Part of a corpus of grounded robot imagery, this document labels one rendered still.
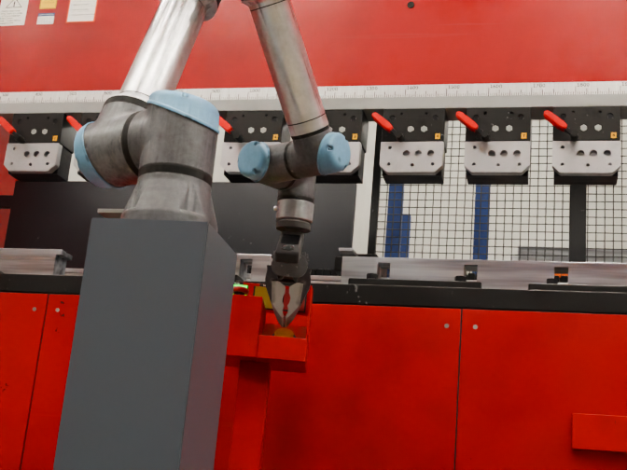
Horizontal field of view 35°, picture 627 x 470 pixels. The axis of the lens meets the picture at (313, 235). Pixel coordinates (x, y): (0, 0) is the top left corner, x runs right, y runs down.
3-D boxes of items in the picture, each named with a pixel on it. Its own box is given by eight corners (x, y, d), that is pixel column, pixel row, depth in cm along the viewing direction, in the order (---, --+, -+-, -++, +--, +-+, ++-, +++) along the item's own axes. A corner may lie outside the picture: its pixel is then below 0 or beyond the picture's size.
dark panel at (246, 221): (-8, 312, 308) (15, 180, 320) (-5, 314, 310) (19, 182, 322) (344, 327, 281) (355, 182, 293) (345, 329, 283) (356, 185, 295)
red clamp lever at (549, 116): (547, 106, 224) (580, 131, 221) (547, 114, 228) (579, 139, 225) (541, 112, 224) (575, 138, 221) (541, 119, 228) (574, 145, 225)
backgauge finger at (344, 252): (321, 255, 238) (322, 235, 239) (341, 281, 262) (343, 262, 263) (369, 255, 235) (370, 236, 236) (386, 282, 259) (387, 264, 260)
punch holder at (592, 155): (551, 172, 224) (552, 105, 228) (551, 185, 232) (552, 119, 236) (620, 172, 220) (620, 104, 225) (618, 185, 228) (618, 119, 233)
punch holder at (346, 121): (297, 172, 238) (303, 108, 243) (305, 183, 246) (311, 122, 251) (357, 172, 235) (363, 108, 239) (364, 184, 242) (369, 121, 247)
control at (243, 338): (201, 352, 188) (212, 262, 193) (209, 365, 203) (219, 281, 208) (305, 362, 187) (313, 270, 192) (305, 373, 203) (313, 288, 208)
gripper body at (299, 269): (307, 287, 203) (312, 229, 205) (307, 281, 194) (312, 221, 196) (271, 283, 203) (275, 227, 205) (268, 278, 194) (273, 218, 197)
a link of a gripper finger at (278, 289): (285, 329, 199) (288, 283, 201) (284, 326, 193) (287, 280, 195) (269, 327, 199) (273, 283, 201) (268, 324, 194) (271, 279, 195)
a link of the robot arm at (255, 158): (278, 132, 186) (313, 147, 195) (234, 141, 193) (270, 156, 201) (276, 172, 185) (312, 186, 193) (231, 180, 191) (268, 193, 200)
